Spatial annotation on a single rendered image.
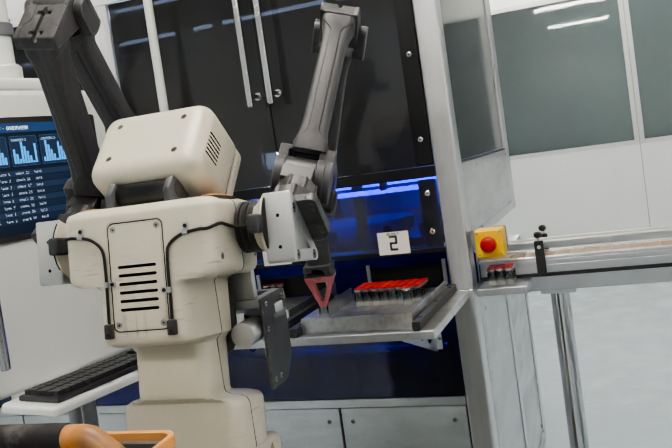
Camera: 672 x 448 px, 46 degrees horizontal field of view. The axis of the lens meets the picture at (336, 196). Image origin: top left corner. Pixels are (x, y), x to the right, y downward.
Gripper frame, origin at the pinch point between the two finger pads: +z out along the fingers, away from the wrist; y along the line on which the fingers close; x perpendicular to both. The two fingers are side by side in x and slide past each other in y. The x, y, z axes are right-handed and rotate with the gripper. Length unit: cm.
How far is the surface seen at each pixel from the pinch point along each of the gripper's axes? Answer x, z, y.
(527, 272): -51, 4, 31
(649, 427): -110, 94, 142
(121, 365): 53, 12, 10
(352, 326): -6.4, 4.6, -6.7
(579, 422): -61, 46, 32
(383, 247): -14.4, -7.0, 29.8
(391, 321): -15.1, 3.8, -9.3
